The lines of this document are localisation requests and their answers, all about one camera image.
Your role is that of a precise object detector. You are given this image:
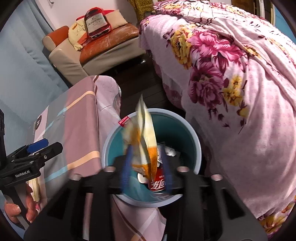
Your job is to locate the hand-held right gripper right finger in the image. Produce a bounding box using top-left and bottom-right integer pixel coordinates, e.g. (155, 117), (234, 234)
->
(159, 148), (269, 241)

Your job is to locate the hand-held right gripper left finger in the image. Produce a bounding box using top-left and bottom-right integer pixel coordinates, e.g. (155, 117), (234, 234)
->
(23, 143), (135, 241)

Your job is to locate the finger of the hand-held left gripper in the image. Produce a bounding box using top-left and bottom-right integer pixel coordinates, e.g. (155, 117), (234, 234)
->
(6, 138), (49, 161)
(11, 142), (63, 167)

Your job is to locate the red cola can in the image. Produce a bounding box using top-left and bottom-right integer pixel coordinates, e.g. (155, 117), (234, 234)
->
(148, 168), (167, 193)

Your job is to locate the yellow white plastic wrapper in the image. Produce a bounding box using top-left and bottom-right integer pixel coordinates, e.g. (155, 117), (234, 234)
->
(28, 176), (41, 202)

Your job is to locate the white paper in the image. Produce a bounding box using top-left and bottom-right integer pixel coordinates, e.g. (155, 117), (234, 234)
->
(158, 142), (177, 167)

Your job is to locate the yellow pastry snack packet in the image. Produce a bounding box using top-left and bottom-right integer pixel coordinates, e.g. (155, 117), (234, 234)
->
(122, 94), (160, 183)

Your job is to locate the teal trash bin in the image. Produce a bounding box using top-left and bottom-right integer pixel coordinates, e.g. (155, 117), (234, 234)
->
(102, 108), (203, 208)

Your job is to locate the person's left hand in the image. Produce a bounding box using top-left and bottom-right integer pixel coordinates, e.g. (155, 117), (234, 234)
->
(4, 185), (40, 225)

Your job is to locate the checked tablecloth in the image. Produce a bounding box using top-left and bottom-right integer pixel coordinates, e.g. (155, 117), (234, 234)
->
(25, 75), (167, 241)

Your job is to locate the blue curtain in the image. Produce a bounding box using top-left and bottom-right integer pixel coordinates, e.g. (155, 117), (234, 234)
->
(0, 0), (70, 139)

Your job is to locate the floral pink blanket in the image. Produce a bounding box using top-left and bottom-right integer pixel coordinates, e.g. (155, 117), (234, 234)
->
(139, 0), (296, 239)

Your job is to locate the beige orange sofa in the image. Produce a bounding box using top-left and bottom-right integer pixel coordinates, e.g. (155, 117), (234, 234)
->
(43, 22), (145, 85)

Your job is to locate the yellow pillow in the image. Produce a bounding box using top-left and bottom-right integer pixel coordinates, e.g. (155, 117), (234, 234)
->
(68, 19), (88, 50)

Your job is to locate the bottle shaped pillow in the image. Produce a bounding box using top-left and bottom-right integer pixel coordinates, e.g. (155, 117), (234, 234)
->
(84, 7), (112, 39)

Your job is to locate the beige pillow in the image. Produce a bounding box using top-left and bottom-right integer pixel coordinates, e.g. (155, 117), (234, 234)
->
(104, 10), (128, 29)

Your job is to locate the gold hanging cloth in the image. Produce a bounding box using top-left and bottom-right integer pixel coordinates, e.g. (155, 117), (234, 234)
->
(128, 0), (154, 21)

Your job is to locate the blue wardrobe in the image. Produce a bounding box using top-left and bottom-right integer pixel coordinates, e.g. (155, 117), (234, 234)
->
(274, 7), (296, 33)

